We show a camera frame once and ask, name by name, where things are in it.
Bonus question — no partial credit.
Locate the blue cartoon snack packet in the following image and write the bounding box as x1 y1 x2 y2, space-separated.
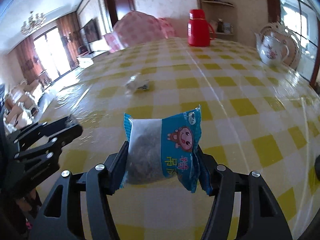
119 105 202 195

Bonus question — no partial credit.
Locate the black television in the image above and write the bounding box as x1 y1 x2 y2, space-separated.
82 18 100 43

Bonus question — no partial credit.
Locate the white floral teapot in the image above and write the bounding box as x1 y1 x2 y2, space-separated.
254 31 290 67

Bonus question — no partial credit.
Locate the white ornate chair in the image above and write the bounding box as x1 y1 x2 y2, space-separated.
260 21 303 68

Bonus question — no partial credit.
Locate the chandelier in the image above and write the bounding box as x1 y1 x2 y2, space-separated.
20 11 47 35

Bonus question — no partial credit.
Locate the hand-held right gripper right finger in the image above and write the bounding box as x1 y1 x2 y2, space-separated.
196 146 293 240

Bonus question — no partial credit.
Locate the wall shelf with jars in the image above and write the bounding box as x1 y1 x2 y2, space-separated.
202 0 235 35

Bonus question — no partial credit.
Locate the red thermos jug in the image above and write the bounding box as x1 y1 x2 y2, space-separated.
187 9 215 47

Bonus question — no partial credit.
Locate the grey white snack packet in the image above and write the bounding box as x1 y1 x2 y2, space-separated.
125 72 150 93

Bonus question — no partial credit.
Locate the cream sofa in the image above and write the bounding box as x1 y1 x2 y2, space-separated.
5 79 45 128

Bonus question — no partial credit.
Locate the dark wooden door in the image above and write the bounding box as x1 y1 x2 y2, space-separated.
102 0 137 34

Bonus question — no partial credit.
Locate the yellow checked tablecloth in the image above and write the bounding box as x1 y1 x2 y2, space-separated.
37 37 320 240

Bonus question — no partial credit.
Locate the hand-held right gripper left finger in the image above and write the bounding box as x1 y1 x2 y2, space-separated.
29 141 130 240

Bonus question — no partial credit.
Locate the pink checked chair cover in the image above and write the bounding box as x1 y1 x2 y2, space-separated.
104 11 175 53

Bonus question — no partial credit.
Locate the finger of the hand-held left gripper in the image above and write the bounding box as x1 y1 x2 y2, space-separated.
6 115 77 147
15 124 83 165

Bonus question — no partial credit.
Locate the brown curtain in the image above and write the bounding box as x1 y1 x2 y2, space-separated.
56 12 83 70

